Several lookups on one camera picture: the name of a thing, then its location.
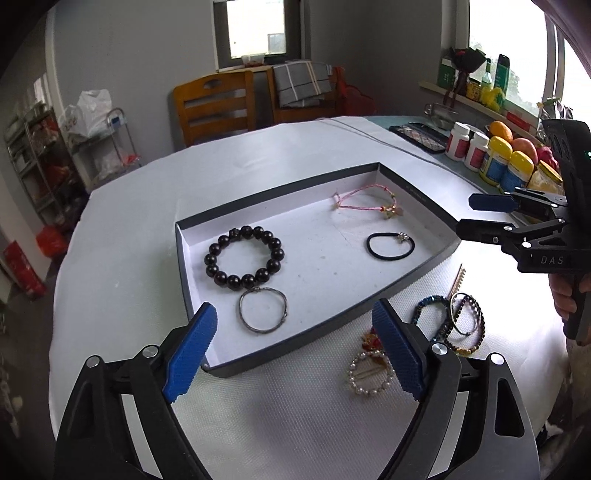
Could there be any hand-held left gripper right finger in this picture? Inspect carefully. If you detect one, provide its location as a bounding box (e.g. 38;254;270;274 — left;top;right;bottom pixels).
372;299;541;480

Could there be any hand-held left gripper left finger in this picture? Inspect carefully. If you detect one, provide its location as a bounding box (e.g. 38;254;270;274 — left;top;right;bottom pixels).
54;302;219;480

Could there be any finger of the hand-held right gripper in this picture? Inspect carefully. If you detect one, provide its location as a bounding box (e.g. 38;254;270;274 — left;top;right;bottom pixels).
468;186;568;225
455;218;568;274

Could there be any shallow grey cardboard box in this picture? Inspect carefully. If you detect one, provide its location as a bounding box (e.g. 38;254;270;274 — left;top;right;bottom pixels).
175;161;460;379

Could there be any person's right hand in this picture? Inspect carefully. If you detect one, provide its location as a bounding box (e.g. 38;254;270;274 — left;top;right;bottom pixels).
549;273;591;324

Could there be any yellow jar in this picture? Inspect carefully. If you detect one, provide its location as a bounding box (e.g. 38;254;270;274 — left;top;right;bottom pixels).
526;161;564;195

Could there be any red and gold ornament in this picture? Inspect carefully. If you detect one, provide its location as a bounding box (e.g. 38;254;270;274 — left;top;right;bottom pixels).
359;326;387;355

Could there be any yellow capped blue label bottle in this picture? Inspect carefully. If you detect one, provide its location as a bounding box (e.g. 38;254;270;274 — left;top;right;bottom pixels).
499;150;536;195
479;136;513;186

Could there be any red dragon fruit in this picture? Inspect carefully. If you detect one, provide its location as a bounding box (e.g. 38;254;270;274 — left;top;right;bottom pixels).
536;146;560;172

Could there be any white pill bottle red label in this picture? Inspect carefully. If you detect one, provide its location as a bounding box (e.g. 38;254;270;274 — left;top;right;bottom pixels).
445;122;471;162
464;131;491;173

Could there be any gold hair comb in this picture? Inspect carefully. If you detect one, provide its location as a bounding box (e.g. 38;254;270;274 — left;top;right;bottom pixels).
446;263;465;319

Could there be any thin dark bangle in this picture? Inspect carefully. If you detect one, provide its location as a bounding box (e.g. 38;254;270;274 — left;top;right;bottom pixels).
450;302;479;336

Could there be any red apple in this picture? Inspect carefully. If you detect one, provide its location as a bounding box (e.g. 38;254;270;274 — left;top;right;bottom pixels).
512;137;539;163

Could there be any silver metal bangle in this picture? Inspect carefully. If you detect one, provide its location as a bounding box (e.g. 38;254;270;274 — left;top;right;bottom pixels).
239;287;290;333

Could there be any orange fruit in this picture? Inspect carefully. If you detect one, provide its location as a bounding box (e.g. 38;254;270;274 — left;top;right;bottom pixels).
489;120;515;144

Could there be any red flat box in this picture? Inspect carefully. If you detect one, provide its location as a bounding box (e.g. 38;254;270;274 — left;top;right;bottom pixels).
505;109;541;130

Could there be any dark patterned flat case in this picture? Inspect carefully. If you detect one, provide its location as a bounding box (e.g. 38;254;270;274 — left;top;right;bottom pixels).
389;122;451;152

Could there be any steel bowl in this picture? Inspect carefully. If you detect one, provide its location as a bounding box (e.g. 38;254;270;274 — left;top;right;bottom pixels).
424;103;461;130

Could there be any yellow toy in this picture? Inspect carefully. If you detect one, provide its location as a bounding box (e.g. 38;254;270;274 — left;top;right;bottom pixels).
479;87;507;110

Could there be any dark green plastic bottle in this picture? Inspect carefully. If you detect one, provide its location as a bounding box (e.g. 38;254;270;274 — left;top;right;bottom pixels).
494;54;511;91

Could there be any green box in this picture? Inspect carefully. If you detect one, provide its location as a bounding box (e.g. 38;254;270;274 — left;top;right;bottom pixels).
437;57;456;90

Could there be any black wrapped bouquet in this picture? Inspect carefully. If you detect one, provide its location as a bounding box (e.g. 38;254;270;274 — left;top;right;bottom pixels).
443;45;491;108

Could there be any large window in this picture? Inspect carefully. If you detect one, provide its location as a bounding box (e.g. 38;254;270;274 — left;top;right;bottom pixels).
467;0;591;121

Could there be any red cloth bag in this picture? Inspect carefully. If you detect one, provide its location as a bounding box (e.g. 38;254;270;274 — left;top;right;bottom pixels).
338;67;378;116

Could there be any red plastic bag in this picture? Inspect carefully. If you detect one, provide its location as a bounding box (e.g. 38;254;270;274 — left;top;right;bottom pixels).
35;226;68;257

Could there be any wooden chair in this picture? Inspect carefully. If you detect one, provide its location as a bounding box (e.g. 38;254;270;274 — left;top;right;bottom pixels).
173;71;257;151
267;65;343;125

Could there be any metal trolley cart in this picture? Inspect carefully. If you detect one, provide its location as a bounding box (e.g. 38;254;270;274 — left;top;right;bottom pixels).
69;108;142;191

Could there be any grey plaid cushion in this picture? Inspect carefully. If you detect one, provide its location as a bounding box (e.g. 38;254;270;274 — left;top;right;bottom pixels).
272;61;334;110

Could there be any metal storage rack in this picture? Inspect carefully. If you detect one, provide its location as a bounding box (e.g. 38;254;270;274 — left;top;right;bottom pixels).
4;107;89;243

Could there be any white plastic bag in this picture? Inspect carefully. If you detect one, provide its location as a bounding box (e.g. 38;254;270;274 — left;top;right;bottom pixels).
59;89;114;140

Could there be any small window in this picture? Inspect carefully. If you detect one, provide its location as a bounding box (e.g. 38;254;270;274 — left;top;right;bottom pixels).
213;0;302;73

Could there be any blue bead bracelet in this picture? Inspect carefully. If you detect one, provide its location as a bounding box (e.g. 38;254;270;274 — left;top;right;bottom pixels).
413;295;456;343

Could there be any pearl bracelet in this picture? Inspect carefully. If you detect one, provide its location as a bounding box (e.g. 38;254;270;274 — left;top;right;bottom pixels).
346;349;398;397

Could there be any dark purple bead bracelet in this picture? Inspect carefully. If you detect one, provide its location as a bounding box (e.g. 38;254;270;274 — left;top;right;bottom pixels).
443;292;487;356

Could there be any black bead bracelet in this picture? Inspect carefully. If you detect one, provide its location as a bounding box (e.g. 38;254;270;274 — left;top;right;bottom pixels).
204;226;284;291

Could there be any pink cord bracelet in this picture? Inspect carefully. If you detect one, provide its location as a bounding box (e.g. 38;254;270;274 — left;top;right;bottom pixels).
331;184;406;219

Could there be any black hair tie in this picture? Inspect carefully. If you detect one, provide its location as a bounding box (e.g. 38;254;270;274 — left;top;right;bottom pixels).
366;231;415;262

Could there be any thin cable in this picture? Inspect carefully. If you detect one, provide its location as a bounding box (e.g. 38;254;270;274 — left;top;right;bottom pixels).
318;119;445;163

